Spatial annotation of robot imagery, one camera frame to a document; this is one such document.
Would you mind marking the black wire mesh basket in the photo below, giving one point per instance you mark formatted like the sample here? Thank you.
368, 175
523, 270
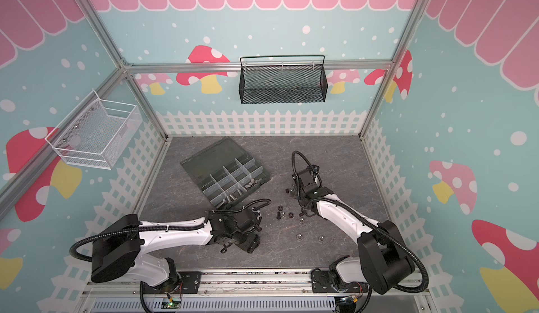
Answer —
283, 79

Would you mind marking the white wire mesh basket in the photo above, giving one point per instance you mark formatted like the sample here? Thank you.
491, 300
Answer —
95, 134

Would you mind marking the grey plastic organizer box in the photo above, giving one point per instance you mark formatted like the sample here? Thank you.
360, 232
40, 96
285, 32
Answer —
223, 168

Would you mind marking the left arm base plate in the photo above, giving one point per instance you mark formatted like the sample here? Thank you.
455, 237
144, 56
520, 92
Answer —
181, 282

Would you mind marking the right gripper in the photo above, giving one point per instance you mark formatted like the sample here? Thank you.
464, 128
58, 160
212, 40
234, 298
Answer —
297, 184

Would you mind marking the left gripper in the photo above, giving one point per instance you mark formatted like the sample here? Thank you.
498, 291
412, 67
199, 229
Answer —
252, 243

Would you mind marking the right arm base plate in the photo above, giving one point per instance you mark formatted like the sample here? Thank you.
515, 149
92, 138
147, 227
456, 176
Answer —
326, 281

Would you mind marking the silver wing nut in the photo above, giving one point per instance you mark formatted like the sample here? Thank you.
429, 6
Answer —
252, 183

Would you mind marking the aluminium mounting rail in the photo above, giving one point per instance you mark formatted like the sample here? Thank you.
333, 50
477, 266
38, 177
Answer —
250, 290

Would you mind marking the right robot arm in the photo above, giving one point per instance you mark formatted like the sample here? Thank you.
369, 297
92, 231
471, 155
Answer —
384, 261

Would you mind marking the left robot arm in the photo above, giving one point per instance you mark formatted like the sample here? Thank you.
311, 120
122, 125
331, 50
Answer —
125, 249

